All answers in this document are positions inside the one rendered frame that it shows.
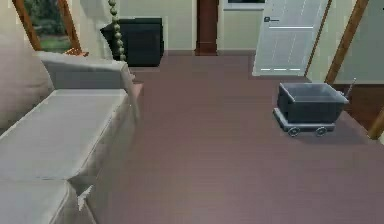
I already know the beaded floor lamp post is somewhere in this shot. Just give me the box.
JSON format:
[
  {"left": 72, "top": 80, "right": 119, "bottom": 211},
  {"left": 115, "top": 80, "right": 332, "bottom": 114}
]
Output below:
[{"left": 107, "top": 0, "right": 127, "bottom": 62}]

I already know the grey sofa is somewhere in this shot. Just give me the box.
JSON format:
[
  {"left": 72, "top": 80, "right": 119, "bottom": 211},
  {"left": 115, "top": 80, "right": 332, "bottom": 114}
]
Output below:
[{"left": 0, "top": 33, "right": 145, "bottom": 224}]

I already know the white room door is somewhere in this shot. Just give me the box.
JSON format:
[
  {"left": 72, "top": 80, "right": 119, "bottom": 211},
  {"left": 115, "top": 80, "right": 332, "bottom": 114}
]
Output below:
[{"left": 252, "top": 0, "right": 331, "bottom": 77}]

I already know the grey wheeled cart bin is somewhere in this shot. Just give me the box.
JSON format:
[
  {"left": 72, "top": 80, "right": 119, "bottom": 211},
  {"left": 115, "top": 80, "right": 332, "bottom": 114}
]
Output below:
[{"left": 272, "top": 81, "right": 350, "bottom": 138}]

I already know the black cabinet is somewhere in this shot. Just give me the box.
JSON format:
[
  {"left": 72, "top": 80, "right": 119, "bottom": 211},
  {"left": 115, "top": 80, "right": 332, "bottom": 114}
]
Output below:
[{"left": 100, "top": 17, "right": 165, "bottom": 68}]

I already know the dark brown wooden post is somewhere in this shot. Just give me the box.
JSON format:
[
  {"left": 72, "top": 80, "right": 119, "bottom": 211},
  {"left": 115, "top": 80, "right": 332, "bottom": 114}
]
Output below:
[{"left": 194, "top": 0, "right": 220, "bottom": 57}]

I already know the white framed window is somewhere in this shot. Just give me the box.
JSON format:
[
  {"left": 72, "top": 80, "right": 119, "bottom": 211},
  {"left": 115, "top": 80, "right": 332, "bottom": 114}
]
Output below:
[{"left": 222, "top": 0, "right": 267, "bottom": 11}]

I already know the wooden framed window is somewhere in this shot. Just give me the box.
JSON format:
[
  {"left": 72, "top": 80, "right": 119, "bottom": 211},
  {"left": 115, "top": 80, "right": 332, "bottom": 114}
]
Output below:
[{"left": 12, "top": 0, "right": 89, "bottom": 57}]

